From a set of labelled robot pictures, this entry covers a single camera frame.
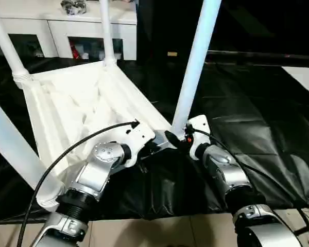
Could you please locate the white plastic table leg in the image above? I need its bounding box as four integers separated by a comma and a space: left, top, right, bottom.
0, 0, 32, 89
99, 0, 118, 69
0, 92, 66, 206
171, 0, 222, 141

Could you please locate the white plastic table top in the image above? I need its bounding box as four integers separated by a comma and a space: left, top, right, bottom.
15, 60, 186, 214

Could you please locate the black mat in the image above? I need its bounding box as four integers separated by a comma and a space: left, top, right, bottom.
0, 50, 309, 222

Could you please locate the flat white board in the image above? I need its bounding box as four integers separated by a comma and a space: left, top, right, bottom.
282, 66, 309, 102

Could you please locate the black tripod leg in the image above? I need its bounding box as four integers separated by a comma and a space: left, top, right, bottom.
293, 221, 309, 235

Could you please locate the dark object on cabinet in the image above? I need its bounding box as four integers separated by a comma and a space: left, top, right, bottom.
60, 0, 87, 15

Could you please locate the white cabinet with glass doors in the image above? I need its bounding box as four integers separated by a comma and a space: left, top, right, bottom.
0, 0, 138, 61

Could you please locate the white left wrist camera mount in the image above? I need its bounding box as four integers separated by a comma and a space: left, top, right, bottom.
125, 119, 156, 168

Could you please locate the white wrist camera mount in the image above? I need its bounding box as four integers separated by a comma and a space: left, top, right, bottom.
185, 115, 212, 160
125, 119, 156, 168

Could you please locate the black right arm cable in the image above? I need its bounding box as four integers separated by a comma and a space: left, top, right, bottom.
186, 123, 309, 247

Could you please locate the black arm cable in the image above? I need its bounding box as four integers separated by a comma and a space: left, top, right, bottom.
186, 123, 309, 247
16, 118, 140, 247

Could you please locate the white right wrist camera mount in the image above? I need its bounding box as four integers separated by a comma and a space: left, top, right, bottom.
185, 115, 212, 160

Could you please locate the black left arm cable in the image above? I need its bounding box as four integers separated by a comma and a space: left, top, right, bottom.
16, 118, 140, 247

